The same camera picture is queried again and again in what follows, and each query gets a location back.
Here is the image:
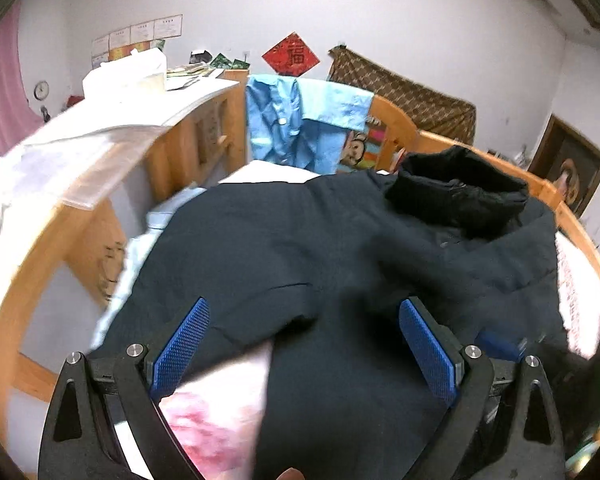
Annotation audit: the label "person's left hand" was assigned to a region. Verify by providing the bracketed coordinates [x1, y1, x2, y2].
[276, 468, 306, 480]

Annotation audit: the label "cartoon colourful pillow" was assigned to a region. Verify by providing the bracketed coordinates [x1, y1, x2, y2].
[337, 117, 386, 174]

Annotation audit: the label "brown patterned hanging cloth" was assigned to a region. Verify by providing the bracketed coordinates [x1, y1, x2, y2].
[328, 46, 477, 145]

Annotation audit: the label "white box on rail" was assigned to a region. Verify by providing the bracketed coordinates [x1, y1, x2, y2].
[82, 48, 166, 100]

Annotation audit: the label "dark framed portrait picture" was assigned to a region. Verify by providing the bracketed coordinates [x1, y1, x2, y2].
[529, 115, 600, 217]

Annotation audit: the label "black padded winter jacket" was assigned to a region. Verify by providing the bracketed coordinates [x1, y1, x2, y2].
[96, 148, 593, 479]

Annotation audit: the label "pink curtain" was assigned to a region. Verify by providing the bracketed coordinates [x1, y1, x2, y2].
[0, 1, 43, 157]

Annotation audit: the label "paper certificates on wall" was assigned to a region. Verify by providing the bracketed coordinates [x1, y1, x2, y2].
[91, 14, 183, 68]

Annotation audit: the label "round wall clock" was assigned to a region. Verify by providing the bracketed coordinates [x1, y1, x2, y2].
[33, 80, 50, 102]

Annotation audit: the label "red fu diamond poster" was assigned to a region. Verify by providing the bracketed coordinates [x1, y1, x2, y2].
[262, 32, 320, 77]

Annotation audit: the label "white sheet over rail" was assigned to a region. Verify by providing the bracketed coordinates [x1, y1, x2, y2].
[0, 77, 237, 238]

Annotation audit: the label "light blue shirt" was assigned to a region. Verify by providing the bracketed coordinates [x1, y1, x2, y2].
[246, 74, 374, 174]

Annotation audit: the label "wooden bed frame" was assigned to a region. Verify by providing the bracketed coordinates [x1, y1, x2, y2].
[0, 70, 600, 479]

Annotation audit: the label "floral pink quilt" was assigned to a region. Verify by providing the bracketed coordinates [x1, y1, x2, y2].
[161, 168, 600, 479]

